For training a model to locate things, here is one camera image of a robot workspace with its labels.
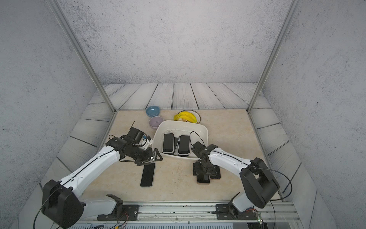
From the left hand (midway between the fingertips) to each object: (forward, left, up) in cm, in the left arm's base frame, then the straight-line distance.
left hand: (158, 160), depth 76 cm
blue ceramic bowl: (+50, +12, -12) cm, 53 cm away
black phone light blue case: (-3, +8, -13) cm, 16 cm away
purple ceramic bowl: (+38, +9, -11) cm, 40 cm away
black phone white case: (+18, -3, -11) cm, 22 cm away
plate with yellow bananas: (+41, -17, -9) cm, 45 cm away
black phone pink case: (+16, -13, -11) cm, 24 cm away
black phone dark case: (+20, -8, -11) cm, 25 cm away
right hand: (-3, -24, -12) cm, 26 cm away
